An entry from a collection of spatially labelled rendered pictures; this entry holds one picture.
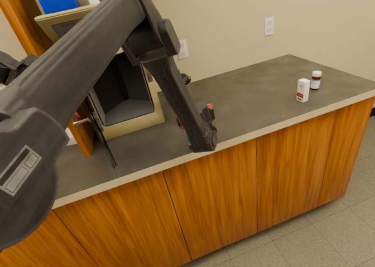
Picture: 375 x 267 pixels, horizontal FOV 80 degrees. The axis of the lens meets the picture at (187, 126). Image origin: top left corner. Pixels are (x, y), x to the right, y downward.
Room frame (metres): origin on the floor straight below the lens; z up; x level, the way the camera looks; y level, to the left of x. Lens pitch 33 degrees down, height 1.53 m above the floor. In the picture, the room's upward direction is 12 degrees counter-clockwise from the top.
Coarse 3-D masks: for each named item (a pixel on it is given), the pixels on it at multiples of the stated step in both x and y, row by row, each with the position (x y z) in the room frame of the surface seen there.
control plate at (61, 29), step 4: (76, 20) 0.86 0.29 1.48; (80, 20) 0.87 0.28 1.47; (56, 24) 0.85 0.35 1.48; (60, 24) 0.86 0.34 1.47; (64, 24) 0.86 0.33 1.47; (68, 24) 0.86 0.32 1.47; (72, 24) 0.87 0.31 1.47; (56, 28) 0.86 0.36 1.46; (60, 28) 0.87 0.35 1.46; (64, 28) 0.87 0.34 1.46; (68, 28) 0.88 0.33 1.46; (56, 32) 0.87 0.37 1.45; (60, 32) 0.88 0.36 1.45; (64, 32) 0.88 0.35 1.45; (60, 36) 0.89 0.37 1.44
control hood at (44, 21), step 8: (80, 8) 0.85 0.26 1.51; (88, 8) 0.85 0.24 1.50; (40, 16) 0.83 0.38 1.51; (48, 16) 0.83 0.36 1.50; (56, 16) 0.83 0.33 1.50; (64, 16) 0.84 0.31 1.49; (72, 16) 0.85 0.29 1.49; (80, 16) 0.86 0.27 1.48; (40, 24) 0.83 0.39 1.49; (48, 24) 0.84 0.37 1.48; (48, 32) 0.86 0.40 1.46; (56, 40) 0.90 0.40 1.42
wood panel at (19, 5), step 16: (0, 0) 0.83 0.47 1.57; (16, 0) 0.91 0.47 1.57; (32, 0) 1.10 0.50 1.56; (16, 16) 0.83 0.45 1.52; (32, 16) 0.99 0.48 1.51; (16, 32) 0.83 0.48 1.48; (32, 32) 0.90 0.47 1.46; (32, 48) 0.83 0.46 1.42; (48, 48) 0.98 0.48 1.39; (80, 112) 0.99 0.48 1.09; (80, 128) 0.87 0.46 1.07; (80, 144) 0.83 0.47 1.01
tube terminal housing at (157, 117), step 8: (80, 0) 0.96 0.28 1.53; (88, 0) 0.96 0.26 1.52; (40, 8) 0.93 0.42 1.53; (152, 88) 0.99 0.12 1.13; (88, 96) 0.94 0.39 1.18; (152, 96) 0.99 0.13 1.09; (160, 104) 0.99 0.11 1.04; (96, 112) 0.94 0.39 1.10; (160, 112) 0.99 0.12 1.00; (128, 120) 0.96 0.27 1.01; (136, 120) 0.97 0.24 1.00; (144, 120) 0.97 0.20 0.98; (152, 120) 0.98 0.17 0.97; (160, 120) 0.99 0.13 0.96; (104, 128) 0.94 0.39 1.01; (112, 128) 0.94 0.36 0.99; (120, 128) 0.95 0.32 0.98; (128, 128) 0.96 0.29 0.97; (136, 128) 0.97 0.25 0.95; (104, 136) 0.94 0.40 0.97; (112, 136) 0.94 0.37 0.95
